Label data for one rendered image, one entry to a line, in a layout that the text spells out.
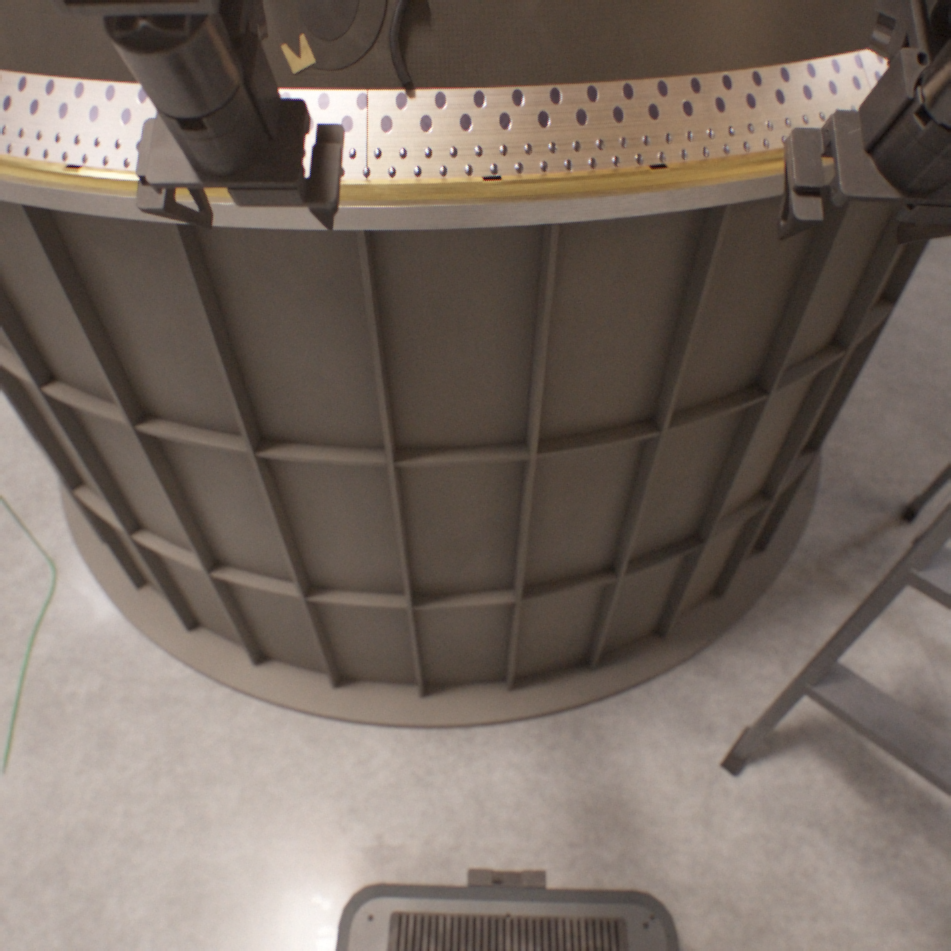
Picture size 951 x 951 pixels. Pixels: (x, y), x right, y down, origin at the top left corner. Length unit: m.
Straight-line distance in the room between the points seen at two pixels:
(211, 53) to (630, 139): 0.44
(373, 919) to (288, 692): 0.58
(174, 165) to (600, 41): 0.43
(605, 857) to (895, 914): 0.55
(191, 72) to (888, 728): 1.37
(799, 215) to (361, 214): 0.38
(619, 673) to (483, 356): 0.97
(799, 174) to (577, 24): 0.31
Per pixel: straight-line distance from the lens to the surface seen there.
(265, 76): 0.50
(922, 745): 1.47
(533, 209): 0.71
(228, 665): 1.71
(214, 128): 0.47
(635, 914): 1.26
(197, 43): 0.43
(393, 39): 0.74
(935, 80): 0.50
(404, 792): 1.55
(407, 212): 0.70
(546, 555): 1.21
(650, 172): 0.75
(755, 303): 1.00
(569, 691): 1.61
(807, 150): 0.56
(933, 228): 0.62
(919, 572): 1.24
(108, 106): 0.84
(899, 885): 1.71
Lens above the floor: 1.48
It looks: 49 degrees down
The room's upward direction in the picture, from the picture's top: straight up
